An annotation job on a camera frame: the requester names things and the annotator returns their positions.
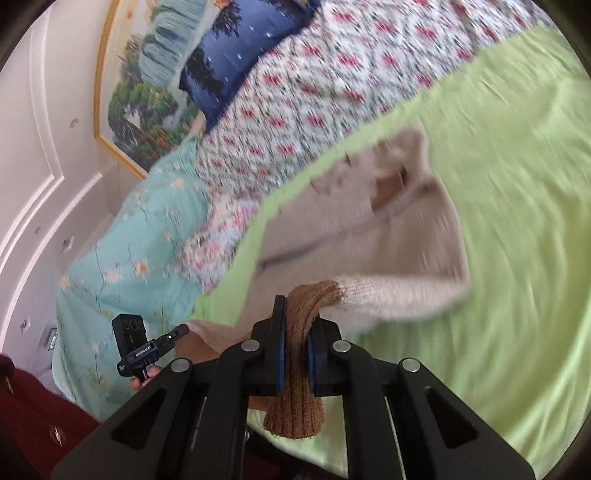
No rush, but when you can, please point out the beige knit sweater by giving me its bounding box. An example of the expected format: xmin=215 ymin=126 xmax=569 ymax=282
xmin=175 ymin=128 xmax=472 ymax=439

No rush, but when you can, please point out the white pink floral quilt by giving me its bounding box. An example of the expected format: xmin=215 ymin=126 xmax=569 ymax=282
xmin=178 ymin=0 xmax=559 ymax=296

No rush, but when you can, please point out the dark blue pillow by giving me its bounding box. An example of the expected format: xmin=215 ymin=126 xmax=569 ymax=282
xmin=179 ymin=0 xmax=324 ymax=133

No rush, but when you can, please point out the light blue floral blanket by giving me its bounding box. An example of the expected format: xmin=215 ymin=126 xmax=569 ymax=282
xmin=51 ymin=137 xmax=220 ymax=422

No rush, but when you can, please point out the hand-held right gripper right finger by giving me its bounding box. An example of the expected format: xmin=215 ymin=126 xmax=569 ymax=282
xmin=307 ymin=318 xmax=539 ymax=480

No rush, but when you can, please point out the green bed sheet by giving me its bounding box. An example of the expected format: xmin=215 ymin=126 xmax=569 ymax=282
xmin=189 ymin=23 xmax=591 ymax=480

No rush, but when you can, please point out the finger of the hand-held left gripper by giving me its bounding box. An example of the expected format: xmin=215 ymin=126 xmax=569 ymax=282
xmin=154 ymin=323 xmax=190 ymax=357

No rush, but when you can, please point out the person's left hand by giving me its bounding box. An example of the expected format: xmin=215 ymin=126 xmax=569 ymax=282
xmin=129 ymin=364 xmax=163 ymax=392

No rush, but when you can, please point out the framed landscape painting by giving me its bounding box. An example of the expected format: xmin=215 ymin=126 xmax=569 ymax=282
xmin=93 ymin=0 xmax=232 ymax=181

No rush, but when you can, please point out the person's dark red clothing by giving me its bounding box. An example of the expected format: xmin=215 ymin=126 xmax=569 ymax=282
xmin=0 ymin=353 xmax=109 ymax=480

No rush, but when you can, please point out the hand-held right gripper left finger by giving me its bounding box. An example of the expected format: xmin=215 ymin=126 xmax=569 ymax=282
xmin=51 ymin=295 xmax=289 ymax=480

